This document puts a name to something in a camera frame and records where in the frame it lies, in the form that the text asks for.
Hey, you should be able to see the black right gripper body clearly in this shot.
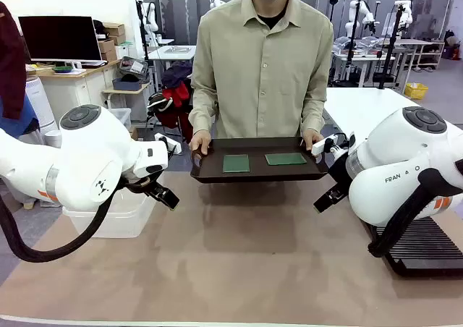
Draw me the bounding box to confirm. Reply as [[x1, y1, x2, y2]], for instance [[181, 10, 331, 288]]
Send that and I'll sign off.
[[327, 149, 350, 194]]

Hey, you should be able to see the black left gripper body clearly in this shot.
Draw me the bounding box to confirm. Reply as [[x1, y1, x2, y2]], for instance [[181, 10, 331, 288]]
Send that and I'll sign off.
[[121, 168, 163, 195]]

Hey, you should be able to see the green rectangular pad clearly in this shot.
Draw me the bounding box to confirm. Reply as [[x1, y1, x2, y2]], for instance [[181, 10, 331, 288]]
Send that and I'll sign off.
[[264, 152, 308, 166]]

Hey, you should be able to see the dark brown plastic tray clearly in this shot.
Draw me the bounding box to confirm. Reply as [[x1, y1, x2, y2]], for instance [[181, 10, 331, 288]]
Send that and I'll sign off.
[[190, 136, 329, 184]]

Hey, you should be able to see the squarish green PCB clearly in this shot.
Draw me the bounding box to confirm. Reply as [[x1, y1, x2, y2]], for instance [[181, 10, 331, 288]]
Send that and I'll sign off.
[[222, 154, 251, 174]]

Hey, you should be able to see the person's left forearm beige sleeve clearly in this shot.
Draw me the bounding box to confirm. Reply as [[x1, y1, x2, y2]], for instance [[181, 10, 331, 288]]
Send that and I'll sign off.
[[300, 86, 328, 135]]

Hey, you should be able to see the person's right forearm beige sleeve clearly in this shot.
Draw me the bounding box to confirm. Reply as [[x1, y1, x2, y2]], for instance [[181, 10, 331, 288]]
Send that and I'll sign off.
[[187, 84, 219, 137]]

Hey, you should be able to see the person's left hand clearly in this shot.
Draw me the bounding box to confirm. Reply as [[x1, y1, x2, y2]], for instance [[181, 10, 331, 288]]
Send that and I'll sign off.
[[300, 129, 325, 152]]

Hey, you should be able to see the person's right hand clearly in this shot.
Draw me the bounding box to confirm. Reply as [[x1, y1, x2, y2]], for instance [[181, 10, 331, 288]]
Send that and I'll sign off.
[[188, 131, 213, 157]]

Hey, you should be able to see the translucent plastic box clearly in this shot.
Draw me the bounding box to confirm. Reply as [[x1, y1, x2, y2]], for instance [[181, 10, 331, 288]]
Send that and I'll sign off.
[[61, 187, 158, 239]]

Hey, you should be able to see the white table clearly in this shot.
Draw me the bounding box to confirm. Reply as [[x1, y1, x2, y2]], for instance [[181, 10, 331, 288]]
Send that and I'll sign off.
[[324, 87, 463, 137]]

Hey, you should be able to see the small wooden cart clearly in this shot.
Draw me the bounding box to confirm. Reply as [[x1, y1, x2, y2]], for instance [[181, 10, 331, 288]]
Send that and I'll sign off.
[[103, 82, 155, 129]]

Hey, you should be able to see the red backpack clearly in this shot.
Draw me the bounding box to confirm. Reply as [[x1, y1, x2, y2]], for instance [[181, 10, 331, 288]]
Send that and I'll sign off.
[[147, 82, 193, 135]]

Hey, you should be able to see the dark grey storage bin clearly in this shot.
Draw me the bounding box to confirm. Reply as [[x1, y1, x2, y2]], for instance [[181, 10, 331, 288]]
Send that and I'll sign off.
[[112, 74, 143, 91]]

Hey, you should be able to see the black slotted PCB rack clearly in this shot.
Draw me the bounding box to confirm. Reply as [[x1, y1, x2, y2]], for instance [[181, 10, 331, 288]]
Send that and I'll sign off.
[[365, 216, 463, 278]]

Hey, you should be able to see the yellow plastic basket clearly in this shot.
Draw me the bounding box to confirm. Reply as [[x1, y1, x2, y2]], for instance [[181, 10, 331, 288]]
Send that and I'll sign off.
[[404, 82, 430, 101]]

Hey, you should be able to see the wooden desk white cabinet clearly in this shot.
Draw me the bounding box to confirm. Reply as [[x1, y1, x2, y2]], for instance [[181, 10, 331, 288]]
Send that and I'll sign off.
[[25, 59, 121, 113]]

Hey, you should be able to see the white air purifier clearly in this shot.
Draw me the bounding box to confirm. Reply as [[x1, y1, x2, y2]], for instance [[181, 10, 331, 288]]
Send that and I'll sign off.
[[25, 75, 59, 135]]

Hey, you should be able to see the person's torso beige shirt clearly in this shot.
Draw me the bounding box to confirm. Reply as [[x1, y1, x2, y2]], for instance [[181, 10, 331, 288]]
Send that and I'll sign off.
[[190, 0, 334, 139]]

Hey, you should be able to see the black computer monitor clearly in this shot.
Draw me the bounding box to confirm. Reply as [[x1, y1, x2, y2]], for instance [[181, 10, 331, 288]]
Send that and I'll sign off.
[[17, 15, 104, 67]]

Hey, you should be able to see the maroon hanging jacket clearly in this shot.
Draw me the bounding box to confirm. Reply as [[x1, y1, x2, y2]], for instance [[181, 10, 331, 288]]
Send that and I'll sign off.
[[0, 1, 28, 120]]

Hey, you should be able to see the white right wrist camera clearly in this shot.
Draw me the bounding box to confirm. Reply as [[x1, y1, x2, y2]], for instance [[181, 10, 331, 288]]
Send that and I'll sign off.
[[311, 134, 357, 158]]

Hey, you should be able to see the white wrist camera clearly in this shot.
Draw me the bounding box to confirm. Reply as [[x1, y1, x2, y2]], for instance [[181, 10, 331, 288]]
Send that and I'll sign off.
[[154, 133, 182, 157], [311, 134, 357, 158]]

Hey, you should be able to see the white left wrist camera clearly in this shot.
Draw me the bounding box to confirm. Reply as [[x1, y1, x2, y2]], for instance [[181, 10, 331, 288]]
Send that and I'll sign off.
[[154, 133, 182, 157]]

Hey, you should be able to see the black right arm cable sleeve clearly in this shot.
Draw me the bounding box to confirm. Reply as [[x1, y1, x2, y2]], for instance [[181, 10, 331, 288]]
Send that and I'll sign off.
[[368, 168, 463, 258]]

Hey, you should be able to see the black arm cable sleeve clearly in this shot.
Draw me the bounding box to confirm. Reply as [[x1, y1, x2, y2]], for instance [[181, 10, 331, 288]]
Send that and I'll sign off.
[[0, 174, 126, 263], [368, 168, 463, 258]]

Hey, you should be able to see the black left arm cable sleeve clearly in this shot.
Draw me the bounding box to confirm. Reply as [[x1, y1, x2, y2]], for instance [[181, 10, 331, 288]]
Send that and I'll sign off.
[[0, 174, 126, 263]]

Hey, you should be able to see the black camera stand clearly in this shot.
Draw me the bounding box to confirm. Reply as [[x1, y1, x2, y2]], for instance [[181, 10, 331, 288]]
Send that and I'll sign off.
[[372, 4, 407, 90]]

